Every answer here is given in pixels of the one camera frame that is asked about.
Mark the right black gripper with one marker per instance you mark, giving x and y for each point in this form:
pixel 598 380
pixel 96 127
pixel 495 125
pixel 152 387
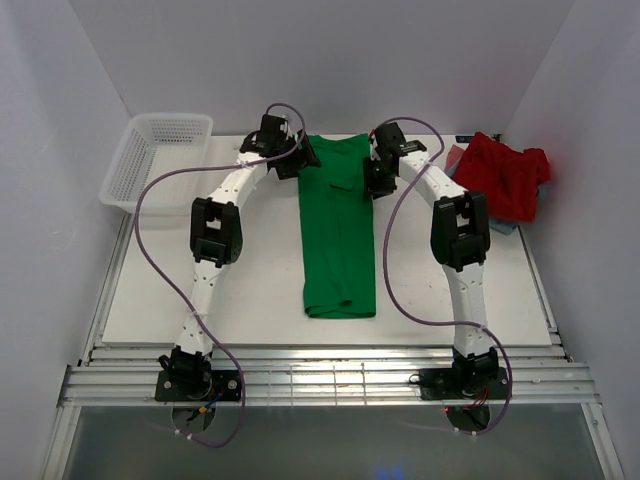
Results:
pixel 373 186

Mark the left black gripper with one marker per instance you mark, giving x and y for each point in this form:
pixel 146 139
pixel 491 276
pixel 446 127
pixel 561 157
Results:
pixel 302 158

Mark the green t shirt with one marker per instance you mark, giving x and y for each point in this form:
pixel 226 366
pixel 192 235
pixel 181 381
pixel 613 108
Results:
pixel 337 232

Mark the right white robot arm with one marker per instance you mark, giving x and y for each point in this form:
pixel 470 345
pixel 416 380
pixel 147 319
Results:
pixel 459 242

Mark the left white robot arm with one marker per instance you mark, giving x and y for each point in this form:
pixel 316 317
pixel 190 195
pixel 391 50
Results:
pixel 216 242

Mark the pink folded cloth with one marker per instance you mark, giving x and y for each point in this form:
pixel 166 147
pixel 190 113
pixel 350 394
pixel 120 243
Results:
pixel 453 157

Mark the red t shirt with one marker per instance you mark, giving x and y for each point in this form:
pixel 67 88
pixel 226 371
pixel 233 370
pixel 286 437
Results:
pixel 509 179

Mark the white plastic basket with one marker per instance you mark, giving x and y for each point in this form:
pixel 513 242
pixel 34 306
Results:
pixel 152 145

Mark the blue folded cloth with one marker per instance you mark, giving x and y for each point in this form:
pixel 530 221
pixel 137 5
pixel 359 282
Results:
pixel 502 226

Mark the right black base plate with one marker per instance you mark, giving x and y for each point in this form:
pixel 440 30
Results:
pixel 444 384

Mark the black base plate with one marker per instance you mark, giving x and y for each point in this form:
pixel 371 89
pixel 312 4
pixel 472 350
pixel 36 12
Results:
pixel 222 384
pixel 444 384

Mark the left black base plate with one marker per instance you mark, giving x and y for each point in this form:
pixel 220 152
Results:
pixel 222 384

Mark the aluminium rail frame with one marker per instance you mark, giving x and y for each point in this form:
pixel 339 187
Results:
pixel 332 376

